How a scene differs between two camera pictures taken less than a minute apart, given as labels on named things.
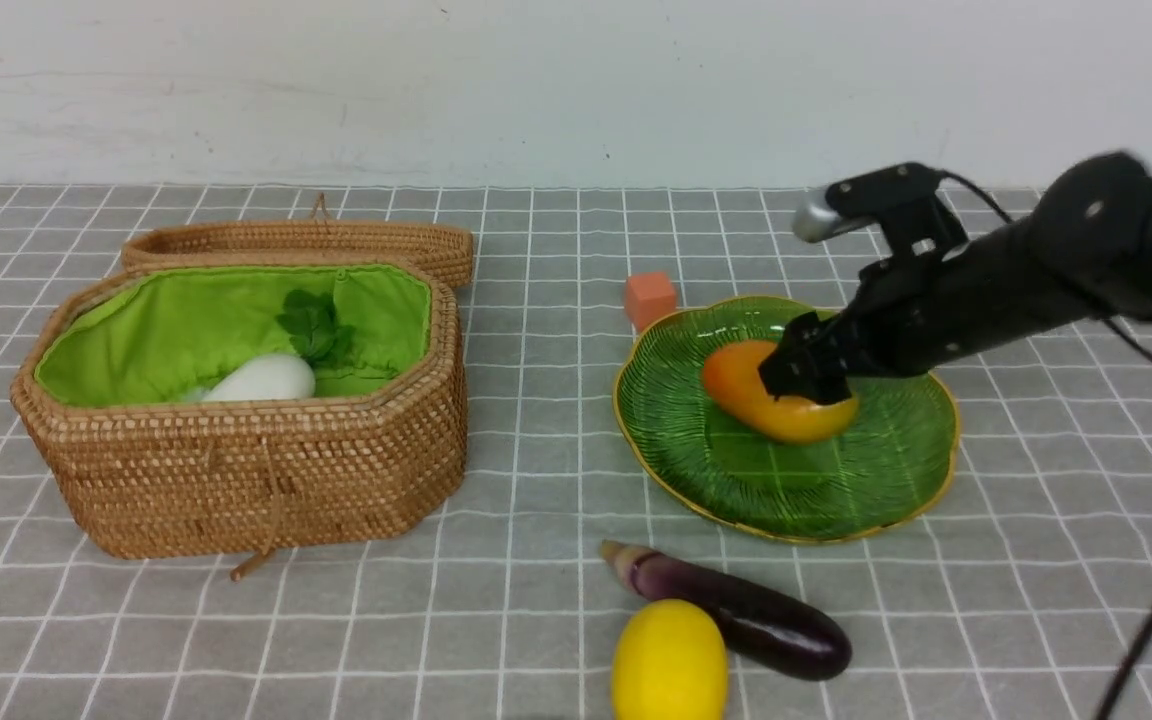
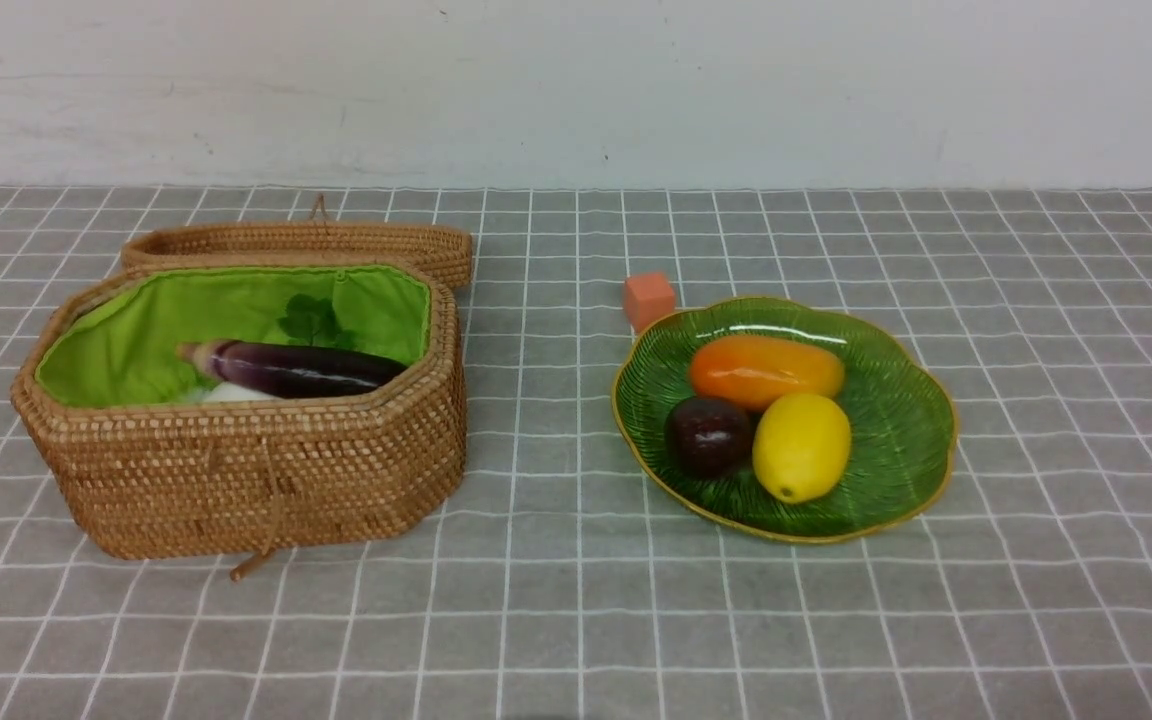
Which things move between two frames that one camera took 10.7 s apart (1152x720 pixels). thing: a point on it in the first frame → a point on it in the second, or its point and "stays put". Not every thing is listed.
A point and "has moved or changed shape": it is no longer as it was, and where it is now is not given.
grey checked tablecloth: x=1084 y=462 stays put
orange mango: x=734 y=389 has moved or changed shape
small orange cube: x=649 y=295 stays put
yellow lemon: x=670 y=662 → x=801 y=447
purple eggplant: x=758 y=627 → x=290 y=371
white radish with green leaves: x=310 y=324 stays put
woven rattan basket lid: x=447 y=249 stays put
